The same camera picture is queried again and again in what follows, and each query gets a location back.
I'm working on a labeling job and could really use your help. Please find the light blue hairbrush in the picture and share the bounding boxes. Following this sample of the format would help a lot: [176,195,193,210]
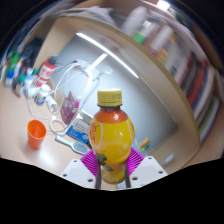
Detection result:
[54,133,90,156]

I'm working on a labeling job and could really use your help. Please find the orange plastic cup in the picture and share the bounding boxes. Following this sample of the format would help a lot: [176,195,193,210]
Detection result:
[26,119,48,150]

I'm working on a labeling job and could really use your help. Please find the blue-capped small white bottle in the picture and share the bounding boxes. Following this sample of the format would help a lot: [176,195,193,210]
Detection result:
[4,69,16,89]

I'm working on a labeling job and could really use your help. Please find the red and white can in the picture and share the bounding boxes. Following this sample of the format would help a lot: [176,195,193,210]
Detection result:
[34,56,58,88]

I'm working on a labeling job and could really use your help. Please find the small green bottle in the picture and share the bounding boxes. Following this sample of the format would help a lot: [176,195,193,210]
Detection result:
[9,53,21,71]

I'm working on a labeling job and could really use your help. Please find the white pill bottle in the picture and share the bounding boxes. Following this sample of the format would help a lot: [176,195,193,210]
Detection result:
[35,89,49,106]

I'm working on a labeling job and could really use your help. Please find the pink drink carton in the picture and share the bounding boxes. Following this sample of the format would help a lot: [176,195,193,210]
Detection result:
[59,90,81,126]

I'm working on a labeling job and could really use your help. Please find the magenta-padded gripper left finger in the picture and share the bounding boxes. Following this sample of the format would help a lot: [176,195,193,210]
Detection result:
[59,148,100,190]

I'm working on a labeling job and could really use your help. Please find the yellow-capped orange drink bottle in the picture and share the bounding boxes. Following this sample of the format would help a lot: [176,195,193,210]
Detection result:
[87,88,136,185]

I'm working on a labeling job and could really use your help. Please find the white LED light bar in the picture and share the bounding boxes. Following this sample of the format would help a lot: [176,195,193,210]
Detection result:
[75,32,140,80]

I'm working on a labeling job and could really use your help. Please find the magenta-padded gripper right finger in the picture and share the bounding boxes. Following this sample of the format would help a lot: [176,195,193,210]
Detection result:
[124,147,169,190]

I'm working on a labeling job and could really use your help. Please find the ceiling light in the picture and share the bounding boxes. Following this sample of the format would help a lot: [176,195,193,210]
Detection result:
[156,0,172,11]

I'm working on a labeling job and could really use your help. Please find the gold-capped clear glass bottle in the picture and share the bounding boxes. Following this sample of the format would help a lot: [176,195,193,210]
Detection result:
[138,136,152,150]

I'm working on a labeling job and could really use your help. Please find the white cable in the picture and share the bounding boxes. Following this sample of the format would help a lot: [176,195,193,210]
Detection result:
[26,59,96,136]

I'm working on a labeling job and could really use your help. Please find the white wall power socket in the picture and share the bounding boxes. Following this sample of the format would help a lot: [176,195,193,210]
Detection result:
[74,59,93,73]

